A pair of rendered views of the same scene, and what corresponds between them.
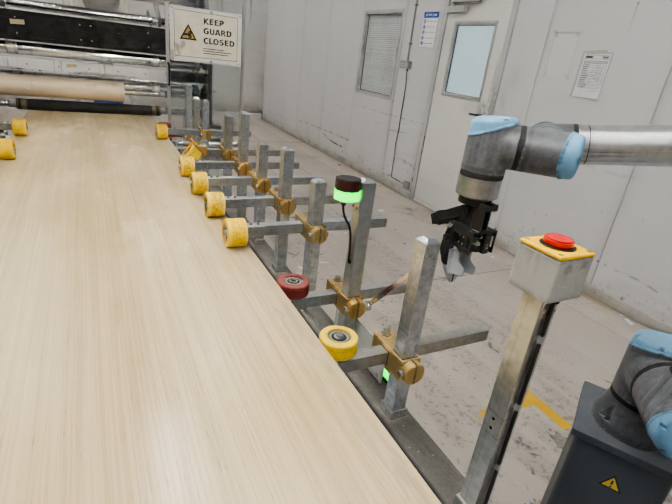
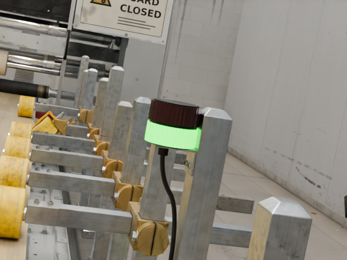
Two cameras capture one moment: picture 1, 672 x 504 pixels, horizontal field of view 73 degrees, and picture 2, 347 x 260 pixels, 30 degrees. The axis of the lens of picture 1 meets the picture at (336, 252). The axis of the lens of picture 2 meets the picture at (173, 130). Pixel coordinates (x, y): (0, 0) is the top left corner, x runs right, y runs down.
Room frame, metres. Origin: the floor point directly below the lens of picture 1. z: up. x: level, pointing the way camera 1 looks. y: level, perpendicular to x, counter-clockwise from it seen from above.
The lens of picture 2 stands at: (0.29, -0.22, 1.23)
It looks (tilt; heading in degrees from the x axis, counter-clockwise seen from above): 6 degrees down; 16
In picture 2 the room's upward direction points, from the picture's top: 10 degrees clockwise
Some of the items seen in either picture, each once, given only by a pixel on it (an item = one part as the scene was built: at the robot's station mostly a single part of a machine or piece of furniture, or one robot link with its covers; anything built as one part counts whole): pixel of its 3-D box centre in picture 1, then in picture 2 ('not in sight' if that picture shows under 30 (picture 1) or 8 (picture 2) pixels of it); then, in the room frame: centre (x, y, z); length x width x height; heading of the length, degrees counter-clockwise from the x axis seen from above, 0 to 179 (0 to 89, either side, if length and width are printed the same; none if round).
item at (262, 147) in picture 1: (260, 203); (108, 201); (1.69, 0.32, 0.86); 0.03 x 0.03 x 0.48; 29
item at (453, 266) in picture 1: (454, 267); not in sight; (0.95, -0.27, 1.01); 0.06 x 0.03 x 0.09; 31
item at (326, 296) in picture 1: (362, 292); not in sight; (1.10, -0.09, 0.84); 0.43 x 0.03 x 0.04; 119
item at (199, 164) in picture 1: (244, 164); (110, 147); (1.95, 0.44, 0.95); 0.50 x 0.04 x 0.04; 119
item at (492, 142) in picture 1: (489, 146); not in sight; (0.96, -0.29, 1.29); 0.10 x 0.09 x 0.12; 75
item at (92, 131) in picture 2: (226, 152); (95, 134); (2.15, 0.57, 0.95); 0.13 x 0.06 x 0.05; 29
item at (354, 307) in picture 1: (344, 297); not in sight; (1.05, -0.04, 0.85); 0.13 x 0.06 x 0.05; 29
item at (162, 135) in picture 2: (346, 193); (171, 133); (1.01, -0.01, 1.14); 0.06 x 0.06 x 0.02
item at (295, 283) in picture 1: (291, 298); not in sight; (1.00, 0.10, 0.85); 0.08 x 0.08 x 0.11
